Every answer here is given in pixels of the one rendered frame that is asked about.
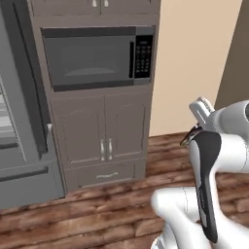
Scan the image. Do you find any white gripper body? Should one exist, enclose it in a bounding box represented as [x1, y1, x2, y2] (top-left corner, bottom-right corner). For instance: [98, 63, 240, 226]
[189, 95, 216, 130]

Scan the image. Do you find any grey fridge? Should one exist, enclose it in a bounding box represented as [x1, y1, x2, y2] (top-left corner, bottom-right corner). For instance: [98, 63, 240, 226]
[0, 0, 66, 211]

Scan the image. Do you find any grey-brown cupboard door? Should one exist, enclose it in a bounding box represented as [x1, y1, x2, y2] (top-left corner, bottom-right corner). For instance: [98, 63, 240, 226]
[100, 0, 161, 16]
[30, 0, 102, 17]
[104, 91, 153, 162]
[51, 94, 107, 167]

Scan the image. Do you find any grey-brown drawer front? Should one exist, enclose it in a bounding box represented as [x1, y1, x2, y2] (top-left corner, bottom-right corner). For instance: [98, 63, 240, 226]
[75, 160, 137, 189]

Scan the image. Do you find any grey microwave oven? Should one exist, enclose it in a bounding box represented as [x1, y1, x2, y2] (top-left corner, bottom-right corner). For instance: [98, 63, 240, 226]
[40, 25, 157, 93]

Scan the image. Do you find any tall grey-brown cupboard frame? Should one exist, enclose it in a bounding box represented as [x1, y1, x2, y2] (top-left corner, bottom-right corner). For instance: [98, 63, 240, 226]
[25, 0, 162, 196]

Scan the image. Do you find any black microwave door handle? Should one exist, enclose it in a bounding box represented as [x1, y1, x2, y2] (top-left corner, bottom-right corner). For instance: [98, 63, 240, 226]
[128, 41, 136, 79]

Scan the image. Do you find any silver drawer handle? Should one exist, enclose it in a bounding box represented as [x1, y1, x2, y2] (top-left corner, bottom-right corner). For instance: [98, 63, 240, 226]
[95, 171, 120, 180]

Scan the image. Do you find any dark vertical fridge handle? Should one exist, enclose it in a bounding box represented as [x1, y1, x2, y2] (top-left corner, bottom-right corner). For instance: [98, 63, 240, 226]
[12, 0, 49, 158]

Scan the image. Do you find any dark fridge drawer handle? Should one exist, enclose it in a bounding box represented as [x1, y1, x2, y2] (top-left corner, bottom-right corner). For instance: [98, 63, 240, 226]
[0, 166, 50, 183]

